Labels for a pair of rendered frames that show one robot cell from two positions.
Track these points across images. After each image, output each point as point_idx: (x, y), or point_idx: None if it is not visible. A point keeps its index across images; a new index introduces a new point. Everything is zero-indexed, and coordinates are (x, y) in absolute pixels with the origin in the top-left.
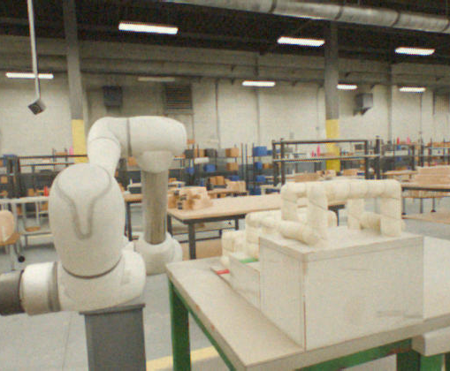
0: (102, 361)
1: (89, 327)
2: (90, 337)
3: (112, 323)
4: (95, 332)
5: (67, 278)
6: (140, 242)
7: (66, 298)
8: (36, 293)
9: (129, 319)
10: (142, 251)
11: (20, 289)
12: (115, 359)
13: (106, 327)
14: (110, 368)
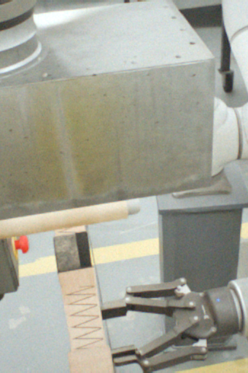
0: (185, 263)
1: (171, 226)
2: (171, 237)
3: (203, 224)
4: (179, 232)
5: None
6: None
7: None
8: None
9: (226, 219)
10: None
11: (238, 317)
12: (201, 261)
13: (194, 227)
14: (195, 269)
